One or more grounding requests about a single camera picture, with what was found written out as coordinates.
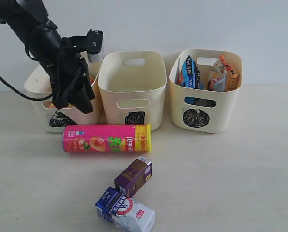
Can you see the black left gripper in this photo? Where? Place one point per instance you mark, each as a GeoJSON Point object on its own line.
{"type": "Point", "coordinates": [69, 71]}

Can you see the yellow Lays chips can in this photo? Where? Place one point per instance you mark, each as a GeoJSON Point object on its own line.
{"type": "Point", "coordinates": [63, 105]}

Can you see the blue black snack bag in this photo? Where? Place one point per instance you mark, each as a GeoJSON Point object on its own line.
{"type": "Point", "coordinates": [189, 75]}

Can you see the orange snack bag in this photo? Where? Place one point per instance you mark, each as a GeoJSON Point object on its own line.
{"type": "Point", "coordinates": [223, 77]}

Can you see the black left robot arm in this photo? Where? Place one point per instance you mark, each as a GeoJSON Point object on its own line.
{"type": "Point", "coordinates": [29, 20]}

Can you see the cream bin square mark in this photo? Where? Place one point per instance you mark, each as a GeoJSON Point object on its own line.
{"type": "Point", "coordinates": [132, 86]}

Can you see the cream bin triangle mark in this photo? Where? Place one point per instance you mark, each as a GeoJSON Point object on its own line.
{"type": "Point", "coordinates": [53, 120]}

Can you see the pink Lays chips can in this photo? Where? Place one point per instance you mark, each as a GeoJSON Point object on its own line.
{"type": "Point", "coordinates": [107, 138]}

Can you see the cream bin circle mark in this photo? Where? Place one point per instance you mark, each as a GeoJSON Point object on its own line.
{"type": "Point", "coordinates": [202, 110]}

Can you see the purple drink carton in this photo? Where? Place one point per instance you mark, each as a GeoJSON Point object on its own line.
{"type": "Point", "coordinates": [134, 176]}

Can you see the blue white milk carton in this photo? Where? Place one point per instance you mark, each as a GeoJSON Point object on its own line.
{"type": "Point", "coordinates": [124, 212]}

